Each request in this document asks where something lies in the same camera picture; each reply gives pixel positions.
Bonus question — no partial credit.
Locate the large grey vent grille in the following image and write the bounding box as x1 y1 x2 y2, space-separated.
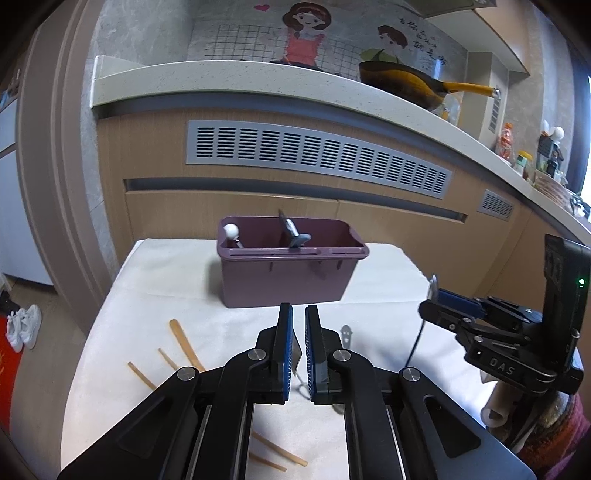
185 120 453 199

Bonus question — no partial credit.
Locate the wooden door frame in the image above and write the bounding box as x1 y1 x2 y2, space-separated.
16 0 130 333

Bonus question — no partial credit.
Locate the speckled kitchen countertop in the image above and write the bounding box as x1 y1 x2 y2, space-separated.
90 54 591 236

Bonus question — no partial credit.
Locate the orange snack bottle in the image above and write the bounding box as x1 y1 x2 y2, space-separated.
496 122 516 162

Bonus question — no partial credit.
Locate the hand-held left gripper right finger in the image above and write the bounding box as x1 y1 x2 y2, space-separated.
305 304 539 480

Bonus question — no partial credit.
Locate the red patterned knit clothing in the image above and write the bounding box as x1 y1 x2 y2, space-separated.
517 392 591 480

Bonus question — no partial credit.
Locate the stack of plates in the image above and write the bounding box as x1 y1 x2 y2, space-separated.
536 176 574 205

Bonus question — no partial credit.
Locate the range hood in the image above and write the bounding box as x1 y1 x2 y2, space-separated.
425 0 490 12

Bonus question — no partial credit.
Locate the narrow wall vent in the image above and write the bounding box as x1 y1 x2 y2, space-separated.
488 88 502 131

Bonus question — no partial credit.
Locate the wok with yellow handle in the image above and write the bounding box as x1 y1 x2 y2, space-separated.
359 61 500 112

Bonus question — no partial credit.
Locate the white table cloth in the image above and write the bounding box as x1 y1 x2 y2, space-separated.
60 237 513 480

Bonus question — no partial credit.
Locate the cartoon couple wall sticker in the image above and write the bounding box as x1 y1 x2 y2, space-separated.
203 0 448 79

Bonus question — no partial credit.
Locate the wooden kitchen cabinet front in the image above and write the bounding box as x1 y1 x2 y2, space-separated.
95 108 591 301

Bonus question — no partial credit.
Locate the wooden spoon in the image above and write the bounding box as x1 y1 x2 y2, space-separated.
168 319 206 372

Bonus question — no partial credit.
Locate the red doormat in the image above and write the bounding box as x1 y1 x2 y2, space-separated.
0 335 21 402

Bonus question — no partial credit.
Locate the small grey vent grille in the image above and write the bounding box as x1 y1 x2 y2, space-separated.
478 188 515 221

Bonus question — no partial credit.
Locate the white sneaker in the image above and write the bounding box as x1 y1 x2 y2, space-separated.
6 310 24 354
21 304 42 349

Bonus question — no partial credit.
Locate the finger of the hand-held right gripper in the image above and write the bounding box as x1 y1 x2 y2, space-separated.
437 288 544 328
418 299 520 354

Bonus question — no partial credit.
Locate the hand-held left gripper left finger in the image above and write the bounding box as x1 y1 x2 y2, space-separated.
58 302 295 480

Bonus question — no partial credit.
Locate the black-handled steel spoon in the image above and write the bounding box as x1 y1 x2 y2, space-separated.
278 209 301 245
405 275 439 367

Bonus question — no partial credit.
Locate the purple plastic utensil box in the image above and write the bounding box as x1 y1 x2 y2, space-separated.
217 215 370 309

